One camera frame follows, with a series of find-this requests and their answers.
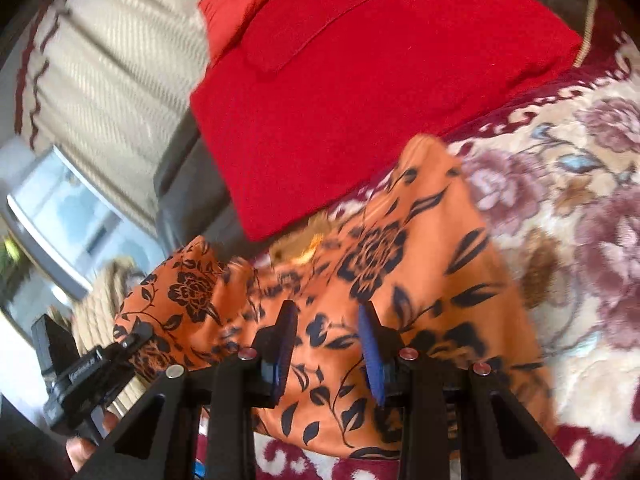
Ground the silver refrigerator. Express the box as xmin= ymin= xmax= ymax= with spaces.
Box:
xmin=4 ymin=148 xmax=165 ymax=300

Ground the beige dotted curtain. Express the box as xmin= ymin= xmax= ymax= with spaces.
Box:
xmin=14 ymin=0 xmax=209 ymax=232

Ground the large red cushion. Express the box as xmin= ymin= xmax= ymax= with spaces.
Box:
xmin=190 ymin=0 xmax=582 ymax=240

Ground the floral plush sofa blanket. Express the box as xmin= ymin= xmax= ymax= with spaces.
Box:
xmin=194 ymin=0 xmax=640 ymax=480

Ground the person's left hand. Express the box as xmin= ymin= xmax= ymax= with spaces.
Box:
xmin=65 ymin=411 xmax=119 ymax=471

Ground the orange black floral blouse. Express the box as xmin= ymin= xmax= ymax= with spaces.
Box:
xmin=112 ymin=133 xmax=557 ymax=461

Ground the dark brown leather sofa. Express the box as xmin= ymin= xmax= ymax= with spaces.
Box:
xmin=153 ymin=0 xmax=588 ymax=260

